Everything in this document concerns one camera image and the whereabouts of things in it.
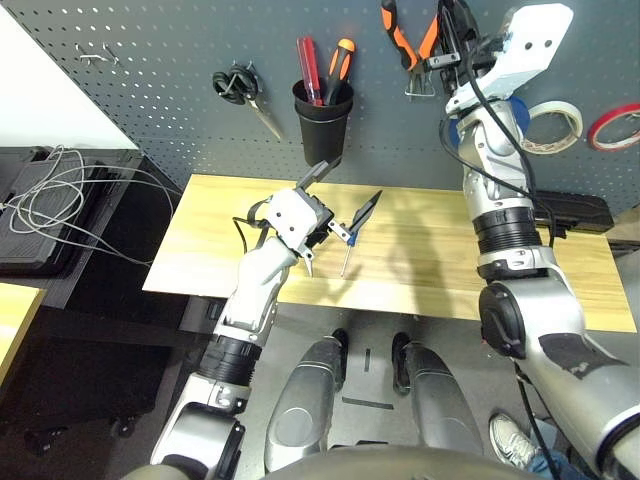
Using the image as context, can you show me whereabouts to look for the black ribbed plastic case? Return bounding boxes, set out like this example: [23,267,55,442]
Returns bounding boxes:
[0,146,117,277]

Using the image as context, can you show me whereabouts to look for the silver robot leg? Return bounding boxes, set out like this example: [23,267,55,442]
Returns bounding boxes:
[263,328,349,474]
[391,331,484,457]

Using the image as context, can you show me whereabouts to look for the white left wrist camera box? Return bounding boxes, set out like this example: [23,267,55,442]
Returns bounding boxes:
[263,188,322,252]

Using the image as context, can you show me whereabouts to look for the red tape roll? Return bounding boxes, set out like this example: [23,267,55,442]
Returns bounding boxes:
[586,101,640,153]

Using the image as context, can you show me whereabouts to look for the blue tape roll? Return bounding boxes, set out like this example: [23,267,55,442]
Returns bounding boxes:
[447,94,532,152]

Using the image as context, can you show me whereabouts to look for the orange black pliers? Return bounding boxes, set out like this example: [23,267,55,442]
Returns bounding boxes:
[380,0,444,90]

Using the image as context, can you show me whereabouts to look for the metal wire pliers holder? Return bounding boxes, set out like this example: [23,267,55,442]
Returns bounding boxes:
[404,69,437,102]

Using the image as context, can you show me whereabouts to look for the grey robot torso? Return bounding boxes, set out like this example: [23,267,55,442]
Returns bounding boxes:
[119,443,547,480]

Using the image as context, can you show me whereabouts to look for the blue screwdriver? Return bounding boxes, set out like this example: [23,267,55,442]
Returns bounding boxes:
[339,226,359,278]

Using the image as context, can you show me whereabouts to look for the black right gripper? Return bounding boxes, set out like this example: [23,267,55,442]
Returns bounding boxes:
[424,0,497,96]

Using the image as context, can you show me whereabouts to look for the silver right robot leg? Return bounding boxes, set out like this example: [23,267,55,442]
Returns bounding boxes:
[391,331,484,457]

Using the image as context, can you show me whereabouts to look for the light wooden side table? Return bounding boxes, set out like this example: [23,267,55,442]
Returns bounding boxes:
[0,281,47,387]

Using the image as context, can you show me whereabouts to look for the blue jeans leg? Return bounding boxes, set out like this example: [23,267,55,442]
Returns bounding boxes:
[524,443,597,480]

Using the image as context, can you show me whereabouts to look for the black handled scissors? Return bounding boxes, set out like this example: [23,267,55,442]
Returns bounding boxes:
[211,60,286,143]

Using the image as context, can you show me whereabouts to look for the dark grey metal pegboard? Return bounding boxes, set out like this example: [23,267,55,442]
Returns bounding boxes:
[0,0,640,214]

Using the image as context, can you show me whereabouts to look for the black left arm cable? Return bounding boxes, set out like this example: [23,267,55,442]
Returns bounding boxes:
[231,196,274,262]

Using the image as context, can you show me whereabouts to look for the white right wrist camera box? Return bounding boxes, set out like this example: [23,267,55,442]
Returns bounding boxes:
[445,3,575,113]

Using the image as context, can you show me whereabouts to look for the black tool case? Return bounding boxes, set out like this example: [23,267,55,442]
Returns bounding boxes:
[533,190,614,241]

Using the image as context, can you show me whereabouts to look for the black low cabinet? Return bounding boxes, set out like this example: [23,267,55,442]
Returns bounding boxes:
[0,146,187,437]

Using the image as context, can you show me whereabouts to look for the silver left robot leg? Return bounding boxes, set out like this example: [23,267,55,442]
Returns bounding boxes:
[263,328,349,474]

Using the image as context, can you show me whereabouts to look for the orange black handled screwdriver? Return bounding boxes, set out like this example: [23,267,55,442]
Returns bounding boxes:
[324,38,357,106]

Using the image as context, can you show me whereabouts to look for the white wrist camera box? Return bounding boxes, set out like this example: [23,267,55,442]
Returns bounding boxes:
[445,3,575,113]
[263,188,322,252]

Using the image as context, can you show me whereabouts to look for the white tape roll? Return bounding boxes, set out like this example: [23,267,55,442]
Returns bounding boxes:
[519,99,585,155]

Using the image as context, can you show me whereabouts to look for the black plastic cup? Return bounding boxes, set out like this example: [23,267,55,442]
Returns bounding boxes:
[291,79,356,168]

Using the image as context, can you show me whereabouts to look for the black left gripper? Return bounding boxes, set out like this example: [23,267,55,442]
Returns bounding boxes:
[294,156,384,251]

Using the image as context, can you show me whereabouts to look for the white sneaker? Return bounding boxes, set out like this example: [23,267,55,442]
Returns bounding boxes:
[488,413,539,472]

